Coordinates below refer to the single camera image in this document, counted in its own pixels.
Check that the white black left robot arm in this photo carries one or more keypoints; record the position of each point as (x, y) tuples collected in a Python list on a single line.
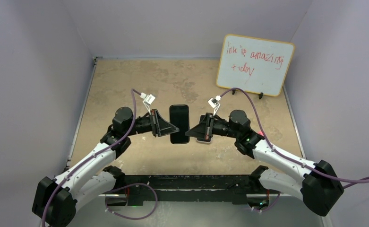
[(57, 200)]

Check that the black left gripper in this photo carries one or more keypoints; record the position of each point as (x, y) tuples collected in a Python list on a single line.
[(158, 126)]

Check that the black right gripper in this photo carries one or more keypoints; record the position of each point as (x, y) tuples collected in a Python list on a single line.
[(204, 130)]

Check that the white silicone phone case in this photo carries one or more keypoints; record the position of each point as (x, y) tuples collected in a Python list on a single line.
[(203, 141)]

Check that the yellow framed whiteboard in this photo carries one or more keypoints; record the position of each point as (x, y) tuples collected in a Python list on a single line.
[(255, 65)]

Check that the aluminium frame rail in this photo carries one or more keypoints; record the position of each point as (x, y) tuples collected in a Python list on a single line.
[(309, 187)]

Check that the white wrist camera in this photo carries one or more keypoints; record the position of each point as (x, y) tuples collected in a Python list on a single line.
[(147, 100), (214, 102)]

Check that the black phone case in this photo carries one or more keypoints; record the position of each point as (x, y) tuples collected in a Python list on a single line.
[(179, 123)]

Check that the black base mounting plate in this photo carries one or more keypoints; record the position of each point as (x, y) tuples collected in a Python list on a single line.
[(236, 189)]

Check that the black phone silver edge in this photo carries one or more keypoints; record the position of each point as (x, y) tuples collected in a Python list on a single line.
[(179, 123)]

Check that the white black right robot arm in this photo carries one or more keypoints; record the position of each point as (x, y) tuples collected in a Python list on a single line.
[(299, 168)]

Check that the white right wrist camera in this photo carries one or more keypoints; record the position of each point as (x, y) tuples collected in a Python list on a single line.
[(214, 102)]

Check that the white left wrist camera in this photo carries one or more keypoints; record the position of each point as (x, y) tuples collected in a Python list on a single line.
[(147, 100)]

